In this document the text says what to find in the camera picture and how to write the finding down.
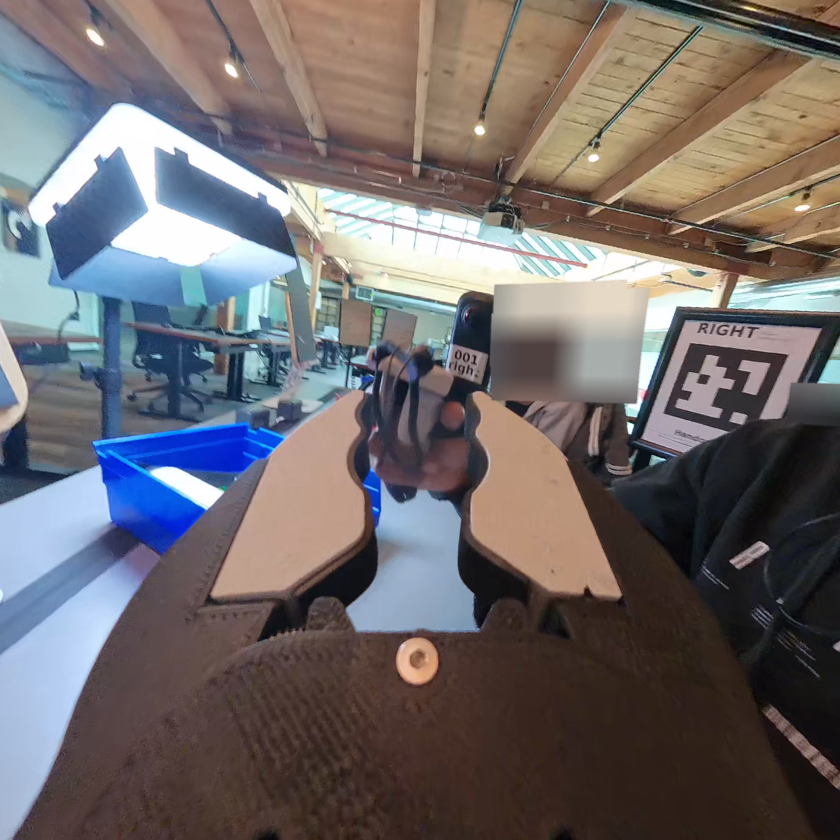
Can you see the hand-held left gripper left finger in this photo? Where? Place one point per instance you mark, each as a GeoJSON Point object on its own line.
{"type": "Point", "coordinates": [295, 505]}

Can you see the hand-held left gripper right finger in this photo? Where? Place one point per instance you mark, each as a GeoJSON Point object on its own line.
{"type": "Point", "coordinates": [531, 505]}

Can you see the blue plastic bin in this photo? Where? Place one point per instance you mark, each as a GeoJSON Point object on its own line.
{"type": "Point", "coordinates": [141, 502]}

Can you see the person's right hand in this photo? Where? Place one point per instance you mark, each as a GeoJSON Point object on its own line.
{"type": "Point", "coordinates": [439, 469]}

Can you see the brown partition board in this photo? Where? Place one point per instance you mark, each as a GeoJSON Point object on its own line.
{"type": "Point", "coordinates": [355, 323]}
{"type": "Point", "coordinates": [399, 329]}

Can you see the small black box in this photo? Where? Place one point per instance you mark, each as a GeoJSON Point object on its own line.
{"type": "Point", "coordinates": [289, 410]}

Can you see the ceiling projector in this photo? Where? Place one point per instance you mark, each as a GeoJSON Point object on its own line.
{"type": "Point", "coordinates": [502, 226]}

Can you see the white box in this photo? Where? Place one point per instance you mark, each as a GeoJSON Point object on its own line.
{"type": "Point", "coordinates": [184, 484]}

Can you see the wooden office desk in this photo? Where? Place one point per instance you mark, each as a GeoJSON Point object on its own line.
{"type": "Point", "coordinates": [216, 333]}
{"type": "Point", "coordinates": [39, 333]}

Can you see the ceiling track spotlight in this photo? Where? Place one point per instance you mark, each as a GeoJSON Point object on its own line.
{"type": "Point", "coordinates": [594, 155]}
{"type": "Point", "coordinates": [480, 128]}
{"type": "Point", "coordinates": [95, 36]}
{"type": "Point", "coordinates": [802, 205]}
{"type": "Point", "coordinates": [231, 67]}

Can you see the black office chair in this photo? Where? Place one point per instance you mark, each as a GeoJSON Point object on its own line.
{"type": "Point", "coordinates": [157, 348]}

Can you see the black light stand pole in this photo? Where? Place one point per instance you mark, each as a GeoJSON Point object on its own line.
{"type": "Point", "coordinates": [111, 367]}

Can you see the framed marker sign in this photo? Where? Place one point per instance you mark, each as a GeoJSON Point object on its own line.
{"type": "Point", "coordinates": [728, 380]}

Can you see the white softbox studio light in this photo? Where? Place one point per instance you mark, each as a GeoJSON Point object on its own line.
{"type": "Point", "coordinates": [170, 229]}

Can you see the dark board with pale edge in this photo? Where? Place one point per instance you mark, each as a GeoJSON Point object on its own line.
{"type": "Point", "coordinates": [10, 387]}

